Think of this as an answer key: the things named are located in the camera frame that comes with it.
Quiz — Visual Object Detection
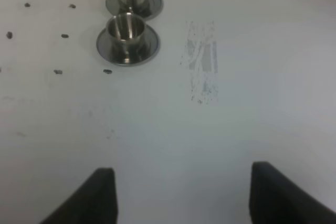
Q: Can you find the near stainless steel teacup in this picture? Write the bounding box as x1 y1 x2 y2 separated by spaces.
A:
106 13 146 46

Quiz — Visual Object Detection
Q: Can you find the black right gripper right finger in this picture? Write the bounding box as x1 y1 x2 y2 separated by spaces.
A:
249 162 335 224

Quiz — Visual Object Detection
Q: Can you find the stainless steel saucer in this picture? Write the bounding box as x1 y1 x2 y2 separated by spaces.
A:
96 26 160 67
105 0 164 20

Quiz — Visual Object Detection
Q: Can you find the far stainless steel saucer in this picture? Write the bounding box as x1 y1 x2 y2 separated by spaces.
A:
105 0 164 20

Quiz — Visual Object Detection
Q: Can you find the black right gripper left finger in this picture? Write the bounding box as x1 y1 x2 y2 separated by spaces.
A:
42 168 118 223

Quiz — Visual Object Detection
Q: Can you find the near stainless steel saucer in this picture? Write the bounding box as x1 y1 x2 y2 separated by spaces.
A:
96 26 160 67

